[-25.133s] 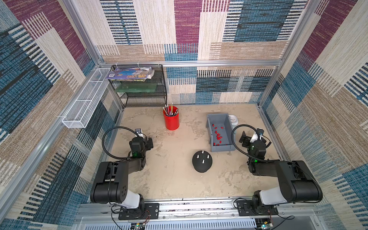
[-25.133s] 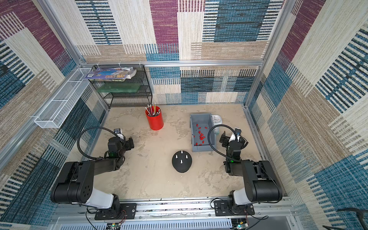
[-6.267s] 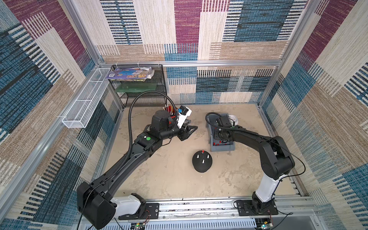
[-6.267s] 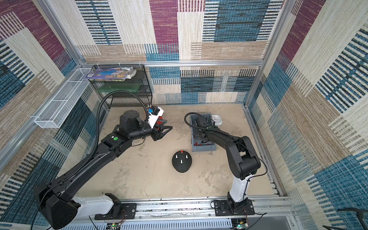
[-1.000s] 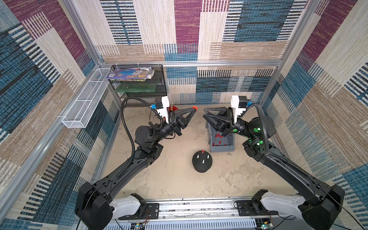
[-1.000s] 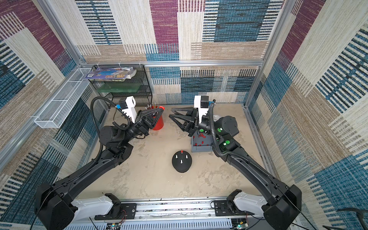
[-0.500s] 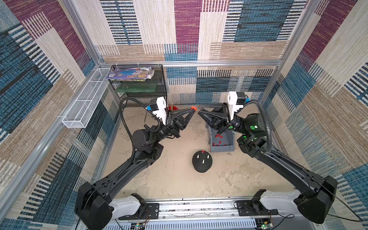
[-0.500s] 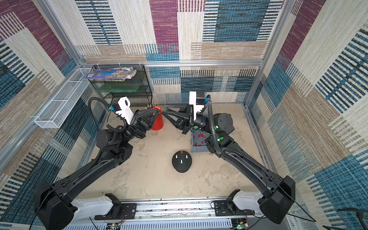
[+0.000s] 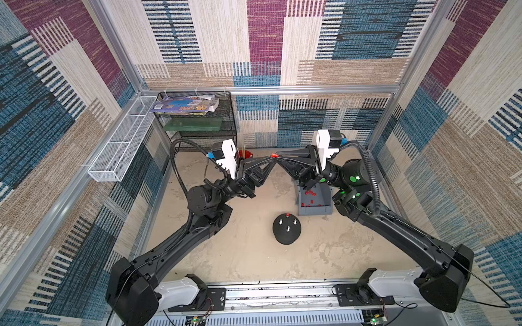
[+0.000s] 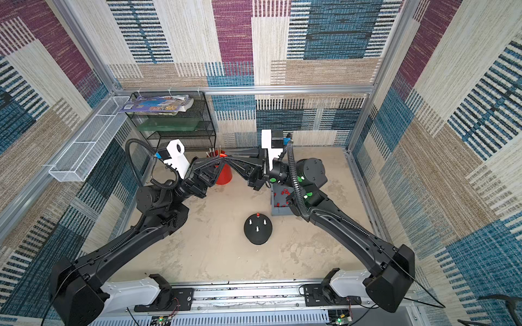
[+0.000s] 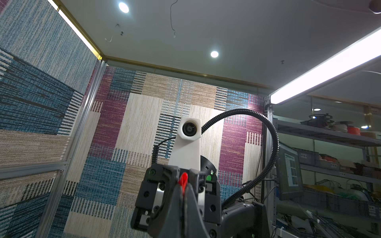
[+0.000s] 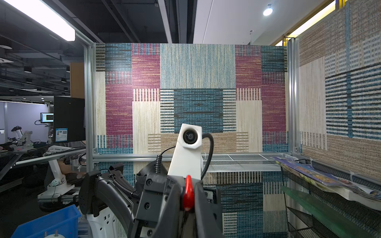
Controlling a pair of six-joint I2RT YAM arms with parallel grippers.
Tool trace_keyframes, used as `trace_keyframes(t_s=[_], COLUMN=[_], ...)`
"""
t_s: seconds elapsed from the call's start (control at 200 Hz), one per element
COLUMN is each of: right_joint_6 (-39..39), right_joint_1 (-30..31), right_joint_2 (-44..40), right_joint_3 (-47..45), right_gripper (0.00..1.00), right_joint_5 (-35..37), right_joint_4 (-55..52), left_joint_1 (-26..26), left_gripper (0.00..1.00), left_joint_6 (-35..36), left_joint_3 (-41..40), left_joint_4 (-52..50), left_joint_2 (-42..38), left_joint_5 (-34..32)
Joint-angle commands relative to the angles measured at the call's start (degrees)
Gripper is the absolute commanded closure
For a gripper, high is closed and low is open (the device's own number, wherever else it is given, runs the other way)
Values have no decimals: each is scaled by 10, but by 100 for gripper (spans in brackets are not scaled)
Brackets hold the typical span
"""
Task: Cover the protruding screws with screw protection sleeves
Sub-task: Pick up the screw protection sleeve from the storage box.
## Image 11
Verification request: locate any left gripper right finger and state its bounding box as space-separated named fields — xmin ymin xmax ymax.
xmin=184 ymin=187 xmax=209 ymax=238

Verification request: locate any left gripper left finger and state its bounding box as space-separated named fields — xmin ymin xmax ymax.
xmin=148 ymin=184 xmax=184 ymax=238

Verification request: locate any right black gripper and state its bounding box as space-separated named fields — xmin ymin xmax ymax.
xmin=131 ymin=164 xmax=222 ymax=238

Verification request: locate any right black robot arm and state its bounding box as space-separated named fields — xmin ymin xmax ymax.
xmin=131 ymin=163 xmax=270 ymax=238

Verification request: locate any computer monitor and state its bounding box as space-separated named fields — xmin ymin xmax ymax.
xmin=276 ymin=143 xmax=304 ymax=200

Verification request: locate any metal storage shelving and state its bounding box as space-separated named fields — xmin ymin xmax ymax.
xmin=273 ymin=117 xmax=381 ymax=238

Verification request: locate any long ceiling light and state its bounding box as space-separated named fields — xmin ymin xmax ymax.
xmin=269 ymin=29 xmax=381 ymax=105

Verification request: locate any right black corrugated cable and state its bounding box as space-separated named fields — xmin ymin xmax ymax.
xmin=151 ymin=108 xmax=280 ymax=208

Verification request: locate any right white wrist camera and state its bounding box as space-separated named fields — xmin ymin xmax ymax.
xmin=168 ymin=117 xmax=202 ymax=171

